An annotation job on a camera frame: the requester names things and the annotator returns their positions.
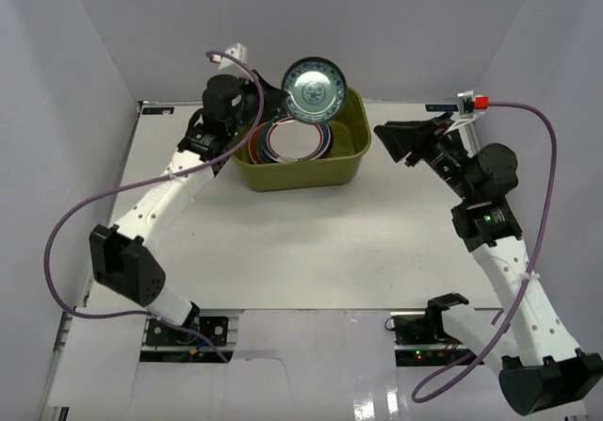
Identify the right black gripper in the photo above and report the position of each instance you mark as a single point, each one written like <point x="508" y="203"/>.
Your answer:
<point x="402" y="137"/>

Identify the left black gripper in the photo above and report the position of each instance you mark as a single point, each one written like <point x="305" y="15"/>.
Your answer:
<point x="259" y="94"/>

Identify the teal scalloped plate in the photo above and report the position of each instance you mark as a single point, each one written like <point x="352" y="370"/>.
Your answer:
<point x="267" y="160"/>

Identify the small blue patterned plate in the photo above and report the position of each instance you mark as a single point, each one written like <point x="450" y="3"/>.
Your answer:
<point x="316" y="90"/>

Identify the white plate striped rim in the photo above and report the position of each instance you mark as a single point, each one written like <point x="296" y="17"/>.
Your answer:
<point x="293" y="141"/>

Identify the red and teal plate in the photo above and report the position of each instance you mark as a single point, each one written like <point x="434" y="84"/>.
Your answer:
<point x="252" y="150"/>

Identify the orange sunburst plate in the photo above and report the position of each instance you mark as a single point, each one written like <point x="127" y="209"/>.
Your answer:
<point x="268" y="152"/>

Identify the dark red rimmed plate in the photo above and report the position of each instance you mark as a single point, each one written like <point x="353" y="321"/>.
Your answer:
<point x="329" y="139"/>

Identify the grey deer plate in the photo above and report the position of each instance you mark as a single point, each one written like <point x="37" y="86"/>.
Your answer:
<point x="259" y="146"/>

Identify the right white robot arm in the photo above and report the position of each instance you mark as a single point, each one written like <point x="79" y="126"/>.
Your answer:
<point x="538" y="363"/>

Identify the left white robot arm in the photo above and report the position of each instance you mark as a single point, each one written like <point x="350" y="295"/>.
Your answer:
<point x="123" y="255"/>

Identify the green plastic bin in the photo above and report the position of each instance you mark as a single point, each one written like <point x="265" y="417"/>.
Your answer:
<point x="351" y="141"/>

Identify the right blue table label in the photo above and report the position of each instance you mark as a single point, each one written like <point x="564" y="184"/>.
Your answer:
<point x="441" y="107"/>

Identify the blue table label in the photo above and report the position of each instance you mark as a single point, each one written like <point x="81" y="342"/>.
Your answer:
<point x="441" y="107"/>
<point x="157" y="110"/>

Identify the left blue table label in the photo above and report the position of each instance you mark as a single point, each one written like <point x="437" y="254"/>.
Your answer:
<point x="157" y="110"/>

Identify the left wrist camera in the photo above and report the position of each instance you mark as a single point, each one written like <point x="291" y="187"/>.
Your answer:
<point x="226" y="65"/>

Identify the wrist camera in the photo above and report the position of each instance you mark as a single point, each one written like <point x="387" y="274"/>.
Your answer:
<point x="470" y="105"/>
<point x="226" y="65"/>

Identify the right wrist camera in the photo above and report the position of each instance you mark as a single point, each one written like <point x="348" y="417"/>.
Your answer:
<point x="470" y="105"/>

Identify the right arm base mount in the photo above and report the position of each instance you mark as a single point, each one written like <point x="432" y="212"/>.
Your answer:
<point x="416" y="345"/>

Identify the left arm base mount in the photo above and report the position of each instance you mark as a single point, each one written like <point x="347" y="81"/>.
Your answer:
<point x="162" y="344"/>

